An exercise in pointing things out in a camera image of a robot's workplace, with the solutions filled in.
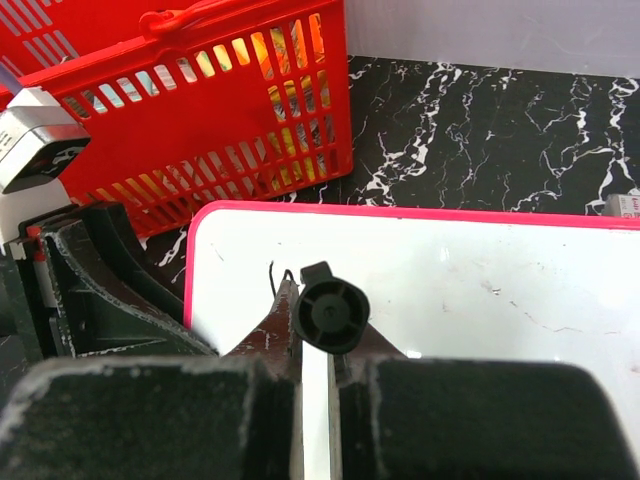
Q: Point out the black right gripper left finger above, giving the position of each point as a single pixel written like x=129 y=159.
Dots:
x=237 y=416

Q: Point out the black whiteboard marker pen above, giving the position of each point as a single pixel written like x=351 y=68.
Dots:
x=330 y=314

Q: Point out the white eraser block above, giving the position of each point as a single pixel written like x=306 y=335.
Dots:
x=623 y=205

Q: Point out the red plastic shopping basket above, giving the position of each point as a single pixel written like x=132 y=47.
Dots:
x=188 y=102

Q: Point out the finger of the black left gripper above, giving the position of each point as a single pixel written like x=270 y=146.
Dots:
x=110 y=298

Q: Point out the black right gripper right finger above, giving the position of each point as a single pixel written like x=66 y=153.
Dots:
x=394 y=417

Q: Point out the pink framed whiteboard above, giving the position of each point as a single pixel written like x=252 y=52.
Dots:
x=441 y=284

